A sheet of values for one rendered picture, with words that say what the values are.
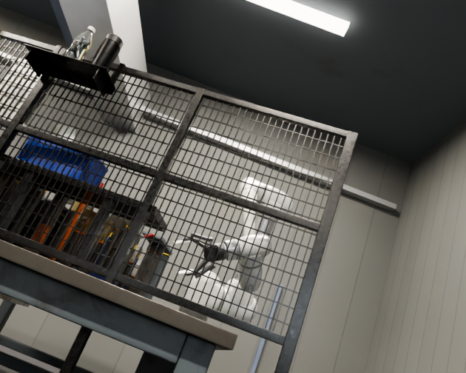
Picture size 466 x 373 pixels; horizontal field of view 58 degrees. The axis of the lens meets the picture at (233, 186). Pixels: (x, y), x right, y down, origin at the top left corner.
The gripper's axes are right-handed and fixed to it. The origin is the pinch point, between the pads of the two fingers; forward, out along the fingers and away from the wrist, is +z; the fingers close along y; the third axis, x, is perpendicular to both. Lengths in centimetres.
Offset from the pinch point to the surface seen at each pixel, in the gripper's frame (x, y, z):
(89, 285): 64, 19, 29
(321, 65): -228, 94, -179
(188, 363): 74, -2, 6
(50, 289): 60, 18, 39
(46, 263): 60, 25, 39
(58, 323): -236, -132, 100
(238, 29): -251, 135, -102
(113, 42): -9, 90, 16
